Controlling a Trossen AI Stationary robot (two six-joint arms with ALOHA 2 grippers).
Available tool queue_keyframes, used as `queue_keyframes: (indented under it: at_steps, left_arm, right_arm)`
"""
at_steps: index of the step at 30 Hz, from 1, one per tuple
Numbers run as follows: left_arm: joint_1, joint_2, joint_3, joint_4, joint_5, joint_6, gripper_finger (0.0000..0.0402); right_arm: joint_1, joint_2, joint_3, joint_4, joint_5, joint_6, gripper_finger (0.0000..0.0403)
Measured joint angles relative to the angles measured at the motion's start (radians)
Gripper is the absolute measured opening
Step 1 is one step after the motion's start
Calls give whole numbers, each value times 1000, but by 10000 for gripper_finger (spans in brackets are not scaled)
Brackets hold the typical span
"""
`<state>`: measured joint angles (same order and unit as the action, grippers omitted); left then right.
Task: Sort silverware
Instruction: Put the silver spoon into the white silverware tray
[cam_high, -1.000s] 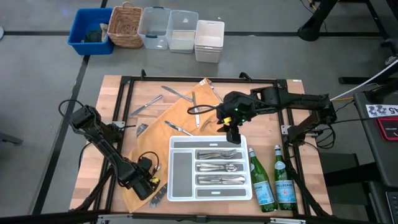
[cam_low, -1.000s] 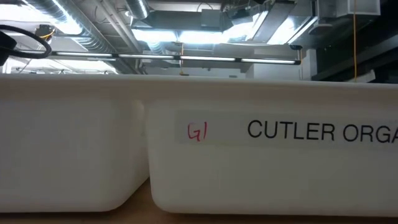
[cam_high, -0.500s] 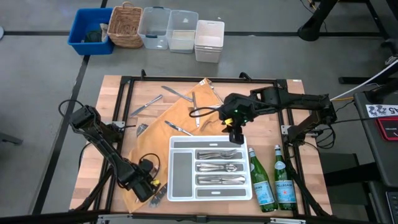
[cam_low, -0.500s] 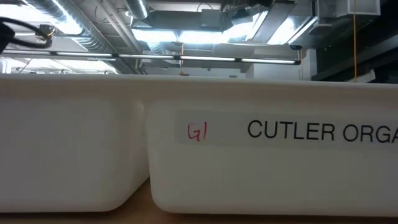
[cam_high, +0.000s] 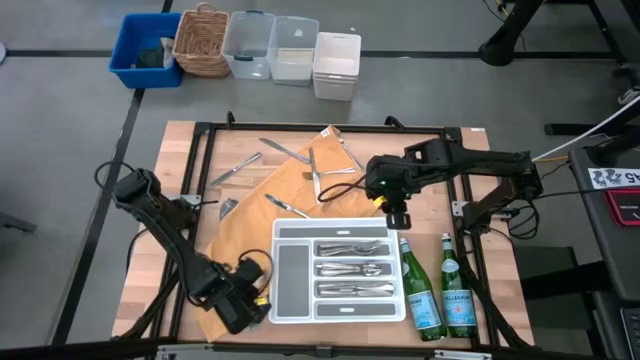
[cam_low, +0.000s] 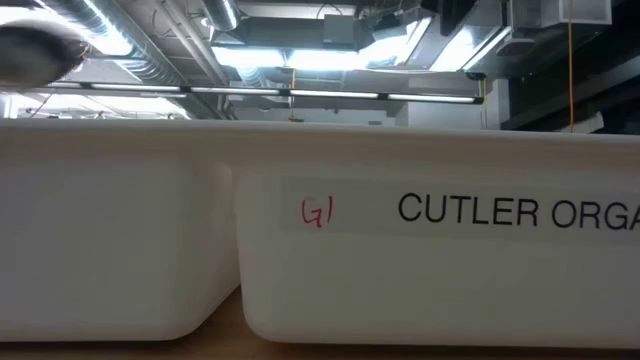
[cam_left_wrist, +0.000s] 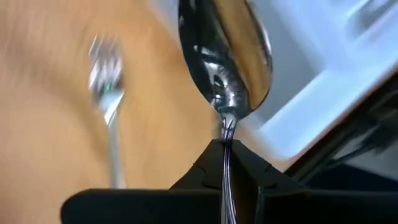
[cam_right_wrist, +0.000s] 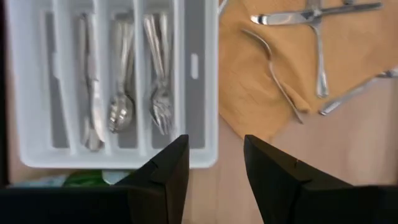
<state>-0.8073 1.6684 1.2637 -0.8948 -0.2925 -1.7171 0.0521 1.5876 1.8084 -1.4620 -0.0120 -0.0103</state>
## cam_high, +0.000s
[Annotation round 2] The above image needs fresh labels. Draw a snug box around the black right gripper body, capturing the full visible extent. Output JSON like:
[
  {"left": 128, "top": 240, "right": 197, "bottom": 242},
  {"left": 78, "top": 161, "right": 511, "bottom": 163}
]
[{"left": 364, "top": 152, "right": 427, "bottom": 215}]

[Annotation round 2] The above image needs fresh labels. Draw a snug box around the clear bin with blue handle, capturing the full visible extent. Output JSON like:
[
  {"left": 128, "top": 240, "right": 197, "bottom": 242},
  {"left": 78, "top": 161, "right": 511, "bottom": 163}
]
[{"left": 220, "top": 9, "right": 277, "bottom": 82}]

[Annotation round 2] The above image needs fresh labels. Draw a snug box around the white plastic bin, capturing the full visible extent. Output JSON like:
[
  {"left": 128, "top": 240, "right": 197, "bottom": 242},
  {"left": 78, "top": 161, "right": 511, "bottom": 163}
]
[{"left": 311, "top": 30, "right": 363, "bottom": 103}]

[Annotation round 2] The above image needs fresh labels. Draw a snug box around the black cable bundle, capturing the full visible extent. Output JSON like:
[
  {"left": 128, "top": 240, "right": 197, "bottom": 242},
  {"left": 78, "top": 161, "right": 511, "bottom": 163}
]
[
  {"left": 119, "top": 219, "right": 201, "bottom": 341},
  {"left": 459, "top": 234, "right": 531, "bottom": 349}
]

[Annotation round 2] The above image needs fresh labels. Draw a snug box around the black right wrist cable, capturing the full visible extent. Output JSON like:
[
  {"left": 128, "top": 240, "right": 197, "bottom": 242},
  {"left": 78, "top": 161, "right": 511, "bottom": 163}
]
[{"left": 316, "top": 173, "right": 372, "bottom": 204}]

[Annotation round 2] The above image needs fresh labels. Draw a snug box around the clear plastic bin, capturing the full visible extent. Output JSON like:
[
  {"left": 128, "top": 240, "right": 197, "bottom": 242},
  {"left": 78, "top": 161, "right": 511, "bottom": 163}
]
[{"left": 266, "top": 14, "right": 321, "bottom": 88}]

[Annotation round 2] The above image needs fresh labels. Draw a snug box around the silver table knife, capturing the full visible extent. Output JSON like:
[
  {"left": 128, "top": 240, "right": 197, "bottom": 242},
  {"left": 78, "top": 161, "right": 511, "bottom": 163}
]
[
  {"left": 263, "top": 193, "right": 312, "bottom": 220},
  {"left": 307, "top": 146, "right": 322, "bottom": 207},
  {"left": 316, "top": 281, "right": 397, "bottom": 298},
  {"left": 317, "top": 281, "right": 395, "bottom": 296},
  {"left": 208, "top": 151, "right": 263, "bottom": 190},
  {"left": 316, "top": 282, "right": 394, "bottom": 298},
  {"left": 258, "top": 137, "right": 312, "bottom": 165}
]

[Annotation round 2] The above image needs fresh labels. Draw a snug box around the black keyboard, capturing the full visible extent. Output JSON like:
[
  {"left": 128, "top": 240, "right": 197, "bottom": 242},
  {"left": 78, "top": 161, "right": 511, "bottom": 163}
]
[{"left": 618, "top": 306, "right": 640, "bottom": 360}]

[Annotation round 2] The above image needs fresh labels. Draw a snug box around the white cutlery organizer tray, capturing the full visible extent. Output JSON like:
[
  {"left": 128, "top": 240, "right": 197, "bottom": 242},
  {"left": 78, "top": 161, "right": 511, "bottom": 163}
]
[{"left": 267, "top": 215, "right": 407, "bottom": 325}]

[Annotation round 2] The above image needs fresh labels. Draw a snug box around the dark grey flat utensil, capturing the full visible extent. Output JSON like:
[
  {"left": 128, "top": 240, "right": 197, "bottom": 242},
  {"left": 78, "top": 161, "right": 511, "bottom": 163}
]
[{"left": 218, "top": 197, "right": 240, "bottom": 222}]

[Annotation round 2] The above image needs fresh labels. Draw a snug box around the red framed device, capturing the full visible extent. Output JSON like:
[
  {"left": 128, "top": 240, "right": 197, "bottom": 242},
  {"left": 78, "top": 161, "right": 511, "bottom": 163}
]
[{"left": 602, "top": 187, "right": 640, "bottom": 228}]

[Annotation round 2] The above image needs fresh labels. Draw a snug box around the black bundle in bin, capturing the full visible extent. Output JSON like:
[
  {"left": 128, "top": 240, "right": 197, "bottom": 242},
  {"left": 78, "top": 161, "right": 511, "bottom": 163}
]
[{"left": 133, "top": 46, "right": 166, "bottom": 71}]

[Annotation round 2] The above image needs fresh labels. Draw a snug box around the black stand leg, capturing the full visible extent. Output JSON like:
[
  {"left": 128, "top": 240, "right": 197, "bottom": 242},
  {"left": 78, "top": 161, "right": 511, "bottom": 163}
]
[
  {"left": 585, "top": 0, "right": 640, "bottom": 81},
  {"left": 477, "top": 0, "right": 546, "bottom": 68}
]

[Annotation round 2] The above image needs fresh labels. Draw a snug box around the blue plastic bin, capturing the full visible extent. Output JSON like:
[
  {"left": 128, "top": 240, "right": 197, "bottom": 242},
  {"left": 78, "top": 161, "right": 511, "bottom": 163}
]
[{"left": 108, "top": 11, "right": 184, "bottom": 91}]

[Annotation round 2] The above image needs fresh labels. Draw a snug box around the black loose cable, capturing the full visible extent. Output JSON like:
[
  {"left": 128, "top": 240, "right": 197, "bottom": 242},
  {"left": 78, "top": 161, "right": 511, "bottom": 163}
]
[{"left": 497, "top": 159, "right": 571, "bottom": 241}]

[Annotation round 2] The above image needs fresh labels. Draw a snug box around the white cable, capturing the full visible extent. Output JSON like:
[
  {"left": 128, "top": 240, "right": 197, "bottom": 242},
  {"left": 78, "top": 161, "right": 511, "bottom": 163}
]
[{"left": 529, "top": 93, "right": 640, "bottom": 164}]

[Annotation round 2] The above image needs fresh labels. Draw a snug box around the green glass water bottle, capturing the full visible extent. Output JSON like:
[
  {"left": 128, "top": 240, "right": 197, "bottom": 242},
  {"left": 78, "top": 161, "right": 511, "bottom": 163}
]
[
  {"left": 439, "top": 232, "right": 478, "bottom": 340},
  {"left": 398, "top": 236, "right": 449, "bottom": 343}
]

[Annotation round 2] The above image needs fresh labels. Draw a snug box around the black floor foot bar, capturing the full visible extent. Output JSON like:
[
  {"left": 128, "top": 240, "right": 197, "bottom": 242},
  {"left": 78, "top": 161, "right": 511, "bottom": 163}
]
[{"left": 543, "top": 121, "right": 640, "bottom": 137}]

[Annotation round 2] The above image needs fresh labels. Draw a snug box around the black side desk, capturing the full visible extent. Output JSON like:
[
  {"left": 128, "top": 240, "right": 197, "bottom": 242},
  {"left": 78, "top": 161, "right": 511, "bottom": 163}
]
[{"left": 567, "top": 130, "right": 640, "bottom": 302}]

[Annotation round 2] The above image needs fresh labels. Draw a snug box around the orange cloth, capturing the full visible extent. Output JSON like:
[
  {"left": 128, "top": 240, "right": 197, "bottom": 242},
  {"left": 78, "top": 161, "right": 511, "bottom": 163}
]
[{"left": 197, "top": 124, "right": 381, "bottom": 344}]

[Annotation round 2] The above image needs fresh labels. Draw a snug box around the black desk foot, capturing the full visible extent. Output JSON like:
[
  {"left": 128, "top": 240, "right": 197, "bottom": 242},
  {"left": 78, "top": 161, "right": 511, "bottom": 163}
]
[{"left": 513, "top": 244, "right": 619, "bottom": 301}]

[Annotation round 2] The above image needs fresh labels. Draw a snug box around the dark grey floor bracket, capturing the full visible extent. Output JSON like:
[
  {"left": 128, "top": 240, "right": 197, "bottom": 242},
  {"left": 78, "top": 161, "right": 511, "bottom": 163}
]
[{"left": 0, "top": 213, "right": 38, "bottom": 235}]

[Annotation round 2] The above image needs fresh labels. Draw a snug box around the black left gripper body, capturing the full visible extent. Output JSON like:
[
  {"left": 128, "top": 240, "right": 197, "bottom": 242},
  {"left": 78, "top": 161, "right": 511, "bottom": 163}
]
[{"left": 199, "top": 257, "right": 274, "bottom": 322}]

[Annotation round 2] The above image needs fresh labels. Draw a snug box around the white printed label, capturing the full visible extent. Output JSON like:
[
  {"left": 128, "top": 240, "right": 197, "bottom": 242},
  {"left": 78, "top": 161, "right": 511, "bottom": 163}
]
[{"left": 587, "top": 166, "right": 640, "bottom": 191}]

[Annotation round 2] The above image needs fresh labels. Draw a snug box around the wicker basket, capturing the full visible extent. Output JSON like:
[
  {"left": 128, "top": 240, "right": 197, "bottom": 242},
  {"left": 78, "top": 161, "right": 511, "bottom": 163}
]
[{"left": 171, "top": 1, "right": 232, "bottom": 79}]

